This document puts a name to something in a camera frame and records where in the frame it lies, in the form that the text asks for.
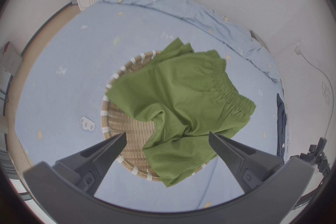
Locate green shorts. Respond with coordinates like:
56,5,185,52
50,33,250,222
105,37,257,188

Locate dark blue T-shirt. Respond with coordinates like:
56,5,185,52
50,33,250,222
275,93,288,166

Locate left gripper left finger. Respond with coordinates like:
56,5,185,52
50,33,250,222
54,132,127,196

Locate round woven basket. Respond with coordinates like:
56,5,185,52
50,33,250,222
100,50,211,181

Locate pale blue quilt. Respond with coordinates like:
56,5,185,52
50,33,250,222
101,0,280,83

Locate bed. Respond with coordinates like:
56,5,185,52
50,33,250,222
14,0,335,213

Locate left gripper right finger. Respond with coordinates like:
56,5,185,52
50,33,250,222
209,131,286,194

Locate white plug with cord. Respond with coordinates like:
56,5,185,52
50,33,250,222
294,40,334,139

